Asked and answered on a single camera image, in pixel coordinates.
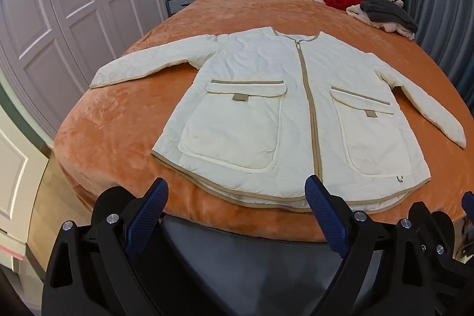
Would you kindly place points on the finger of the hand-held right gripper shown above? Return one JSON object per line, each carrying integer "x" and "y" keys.
{"x": 440, "y": 232}
{"x": 468, "y": 204}

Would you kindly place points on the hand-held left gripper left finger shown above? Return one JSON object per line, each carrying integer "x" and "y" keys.
{"x": 148, "y": 212}

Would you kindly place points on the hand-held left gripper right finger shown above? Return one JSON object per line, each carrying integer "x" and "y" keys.
{"x": 326, "y": 212}

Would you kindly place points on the cream quilted jacket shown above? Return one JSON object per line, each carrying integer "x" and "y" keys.
{"x": 240, "y": 123}

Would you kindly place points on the orange plush blanket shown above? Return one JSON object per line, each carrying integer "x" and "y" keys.
{"x": 129, "y": 123}

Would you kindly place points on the white door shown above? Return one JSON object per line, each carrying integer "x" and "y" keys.
{"x": 14, "y": 171}

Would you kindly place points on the cream fleece garment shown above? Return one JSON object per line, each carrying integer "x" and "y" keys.
{"x": 361, "y": 13}

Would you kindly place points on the grey knitted garment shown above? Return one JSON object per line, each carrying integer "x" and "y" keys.
{"x": 385, "y": 12}

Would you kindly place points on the grey nightstand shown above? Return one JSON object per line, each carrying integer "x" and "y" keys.
{"x": 177, "y": 5}

